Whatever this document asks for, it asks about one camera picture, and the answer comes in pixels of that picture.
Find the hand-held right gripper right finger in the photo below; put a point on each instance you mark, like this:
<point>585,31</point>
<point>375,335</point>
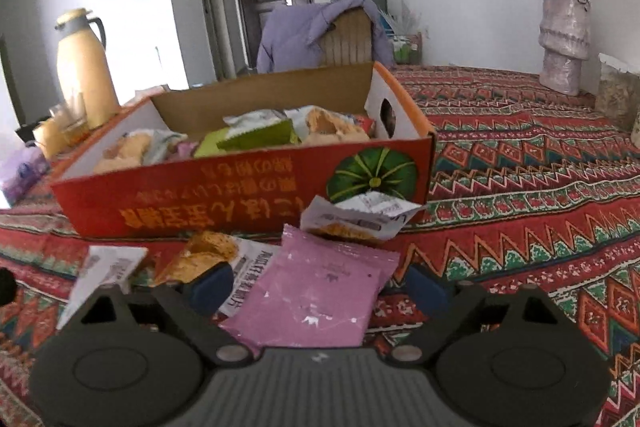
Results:
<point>425,293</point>

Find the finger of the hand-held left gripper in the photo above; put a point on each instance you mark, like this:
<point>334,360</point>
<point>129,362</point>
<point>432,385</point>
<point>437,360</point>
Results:
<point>6,285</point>

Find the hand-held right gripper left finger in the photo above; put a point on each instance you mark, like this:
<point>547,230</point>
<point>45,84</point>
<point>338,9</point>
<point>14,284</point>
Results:
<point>212,289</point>

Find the clear window cracker packet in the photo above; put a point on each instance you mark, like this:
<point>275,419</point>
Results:
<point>205,252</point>

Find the red cardboard box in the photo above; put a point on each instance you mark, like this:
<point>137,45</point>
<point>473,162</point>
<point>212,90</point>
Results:
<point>225,207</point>

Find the pink snack packet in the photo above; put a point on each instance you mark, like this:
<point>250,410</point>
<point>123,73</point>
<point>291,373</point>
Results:
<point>310,292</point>

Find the pile of snack packets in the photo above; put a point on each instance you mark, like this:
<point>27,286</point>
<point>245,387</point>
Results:
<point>320,124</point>

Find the white printed snack packet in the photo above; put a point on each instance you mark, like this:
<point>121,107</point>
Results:
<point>107,272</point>

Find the white label cracker packet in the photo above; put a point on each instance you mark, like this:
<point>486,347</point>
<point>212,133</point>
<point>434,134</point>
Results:
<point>350,219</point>

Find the purple tissue pack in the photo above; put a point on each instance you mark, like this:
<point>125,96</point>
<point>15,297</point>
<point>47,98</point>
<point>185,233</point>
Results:
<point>22,177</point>

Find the yellow mug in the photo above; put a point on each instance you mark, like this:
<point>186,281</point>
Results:
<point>47,139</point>

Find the clear drinking glass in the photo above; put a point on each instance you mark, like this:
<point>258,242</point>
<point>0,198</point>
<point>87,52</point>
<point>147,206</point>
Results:
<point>75,127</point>

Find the cream thermos jug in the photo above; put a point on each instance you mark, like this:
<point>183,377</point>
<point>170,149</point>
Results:
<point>85,77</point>

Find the purple jacket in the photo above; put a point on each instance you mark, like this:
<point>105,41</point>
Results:
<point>290,42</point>

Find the wooden chair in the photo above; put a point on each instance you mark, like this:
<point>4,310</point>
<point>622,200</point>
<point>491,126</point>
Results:
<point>347,37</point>

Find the dark brown door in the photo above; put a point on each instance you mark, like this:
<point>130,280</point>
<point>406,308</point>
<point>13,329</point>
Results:
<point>255,22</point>

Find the grey side door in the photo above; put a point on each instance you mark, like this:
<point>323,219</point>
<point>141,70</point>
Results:
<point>212,17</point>

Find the blue bag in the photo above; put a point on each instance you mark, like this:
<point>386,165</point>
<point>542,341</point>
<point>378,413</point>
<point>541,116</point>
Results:
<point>387,22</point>

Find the clear jar white lid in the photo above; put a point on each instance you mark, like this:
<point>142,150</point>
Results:
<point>617,97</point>

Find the dried pampas grass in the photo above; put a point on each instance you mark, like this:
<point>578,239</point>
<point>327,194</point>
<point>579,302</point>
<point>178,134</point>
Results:
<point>412,17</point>

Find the pink textured vase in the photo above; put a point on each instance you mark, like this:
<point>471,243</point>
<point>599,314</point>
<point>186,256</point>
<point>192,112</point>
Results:
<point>562,42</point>

